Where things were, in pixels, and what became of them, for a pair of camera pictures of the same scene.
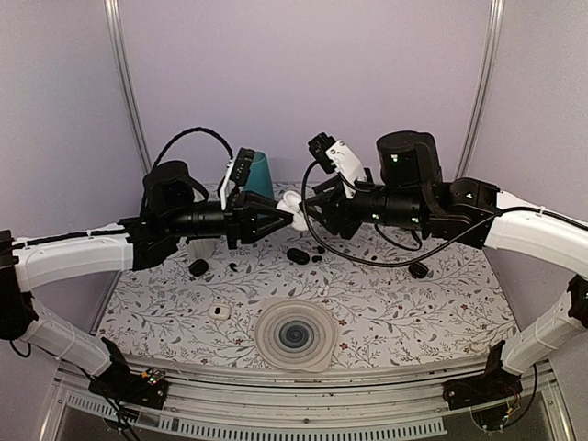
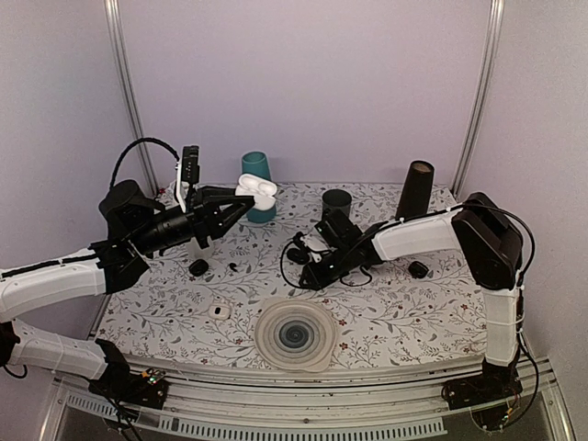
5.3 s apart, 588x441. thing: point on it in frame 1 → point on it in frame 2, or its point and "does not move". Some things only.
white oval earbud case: x=290 y=204 → x=261 y=190
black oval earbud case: x=298 y=255 does not move
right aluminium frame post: x=481 y=89 does not move
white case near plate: x=220 y=310 does not move
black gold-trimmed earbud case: x=418 y=270 does not move
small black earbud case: x=198 y=267 does not move
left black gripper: x=243 y=221 → x=209 y=219
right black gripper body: x=349 y=222 → x=342 y=265
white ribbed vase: x=201 y=248 does not move
